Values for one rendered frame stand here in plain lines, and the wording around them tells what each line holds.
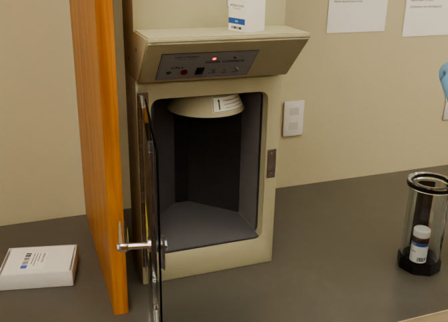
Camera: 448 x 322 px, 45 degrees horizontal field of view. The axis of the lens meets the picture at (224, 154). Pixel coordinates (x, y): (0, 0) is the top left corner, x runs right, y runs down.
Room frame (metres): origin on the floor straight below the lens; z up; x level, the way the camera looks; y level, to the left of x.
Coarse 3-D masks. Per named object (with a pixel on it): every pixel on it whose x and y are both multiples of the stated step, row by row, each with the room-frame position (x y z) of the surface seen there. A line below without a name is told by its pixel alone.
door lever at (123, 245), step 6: (120, 222) 0.85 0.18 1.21; (126, 222) 0.85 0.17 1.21; (120, 228) 0.83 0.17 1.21; (126, 228) 0.83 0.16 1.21; (120, 234) 0.81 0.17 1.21; (126, 234) 0.81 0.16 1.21; (120, 240) 0.79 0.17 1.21; (126, 240) 0.79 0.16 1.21; (120, 246) 0.77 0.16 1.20; (126, 246) 0.77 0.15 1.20; (132, 246) 0.78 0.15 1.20; (138, 246) 0.78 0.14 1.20; (144, 246) 0.78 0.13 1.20
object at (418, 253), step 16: (416, 176) 1.20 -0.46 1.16; (432, 176) 1.20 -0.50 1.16; (416, 192) 1.14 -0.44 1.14; (416, 208) 1.14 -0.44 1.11; (432, 208) 1.12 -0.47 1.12; (416, 224) 1.13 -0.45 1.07; (432, 224) 1.12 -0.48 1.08; (416, 240) 1.13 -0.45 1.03; (432, 240) 1.12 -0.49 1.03; (416, 256) 1.12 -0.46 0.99; (432, 256) 1.12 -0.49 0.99
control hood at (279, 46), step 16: (144, 32) 1.02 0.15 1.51; (160, 32) 1.03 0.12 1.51; (176, 32) 1.03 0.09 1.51; (192, 32) 1.03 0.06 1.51; (208, 32) 1.04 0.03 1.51; (224, 32) 1.04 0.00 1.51; (240, 32) 1.05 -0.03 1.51; (256, 32) 1.05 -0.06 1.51; (272, 32) 1.06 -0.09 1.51; (288, 32) 1.06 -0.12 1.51; (304, 32) 1.06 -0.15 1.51; (144, 48) 0.97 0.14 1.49; (160, 48) 0.97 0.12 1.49; (176, 48) 0.98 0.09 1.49; (192, 48) 0.99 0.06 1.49; (208, 48) 1.00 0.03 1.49; (224, 48) 1.02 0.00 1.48; (240, 48) 1.03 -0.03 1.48; (256, 48) 1.04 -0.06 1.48; (272, 48) 1.06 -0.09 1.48; (288, 48) 1.07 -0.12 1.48; (144, 64) 0.99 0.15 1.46; (256, 64) 1.08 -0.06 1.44; (272, 64) 1.10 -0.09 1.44; (288, 64) 1.11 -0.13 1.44; (144, 80) 1.03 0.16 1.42; (160, 80) 1.04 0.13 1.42; (176, 80) 1.06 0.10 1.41
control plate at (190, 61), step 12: (168, 60) 1.00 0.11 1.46; (180, 60) 1.01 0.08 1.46; (192, 60) 1.02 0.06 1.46; (204, 60) 1.03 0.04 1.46; (216, 60) 1.04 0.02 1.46; (228, 60) 1.05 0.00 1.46; (240, 60) 1.06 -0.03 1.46; (252, 60) 1.07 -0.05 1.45; (192, 72) 1.05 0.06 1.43; (204, 72) 1.06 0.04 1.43; (216, 72) 1.07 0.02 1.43; (228, 72) 1.08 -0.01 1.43; (240, 72) 1.09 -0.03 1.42
